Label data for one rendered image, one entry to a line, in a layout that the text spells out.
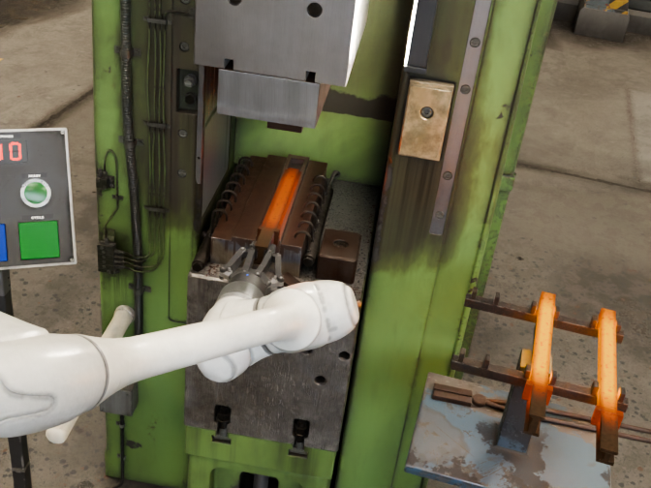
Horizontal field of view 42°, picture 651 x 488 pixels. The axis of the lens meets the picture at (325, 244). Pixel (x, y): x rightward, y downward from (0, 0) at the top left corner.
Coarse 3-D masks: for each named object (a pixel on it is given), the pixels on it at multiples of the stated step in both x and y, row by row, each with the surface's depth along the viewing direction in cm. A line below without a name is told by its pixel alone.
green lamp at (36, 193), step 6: (30, 186) 171; (36, 186) 171; (42, 186) 171; (24, 192) 171; (30, 192) 171; (36, 192) 171; (42, 192) 171; (30, 198) 171; (36, 198) 171; (42, 198) 172
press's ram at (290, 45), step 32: (224, 0) 158; (256, 0) 157; (288, 0) 156; (320, 0) 155; (352, 0) 154; (224, 32) 161; (256, 32) 160; (288, 32) 159; (320, 32) 158; (352, 32) 158; (224, 64) 164; (256, 64) 163; (288, 64) 162; (320, 64) 161; (352, 64) 171
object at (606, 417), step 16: (608, 320) 168; (608, 336) 163; (608, 352) 159; (608, 368) 155; (608, 384) 151; (608, 400) 147; (592, 416) 146; (608, 416) 143; (608, 432) 140; (608, 448) 136; (608, 464) 137
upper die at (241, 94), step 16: (224, 80) 166; (240, 80) 165; (256, 80) 165; (272, 80) 164; (288, 80) 164; (224, 96) 167; (240, 96) 167; (256, 96) 166; (272, 96) 166; (288, 96) 166; (304, 96) 165; (320, 96) 168; (224, 112) 169; (240, 112) 169; (256, 112) 168; (272, 112) 168; (288, 112) 167; (304, 112) 167; (320, 112) 174
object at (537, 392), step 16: (544, 304) 170; (544, 320) 165; (544, 336) 161; (544, 352) 157; (544, 368) 153; (528, 384) 147; (544, 384) 148; (528, 400) 149; (544, 400) 144; (528, 416) 145; (544, 416) 140; (528, 432) 142
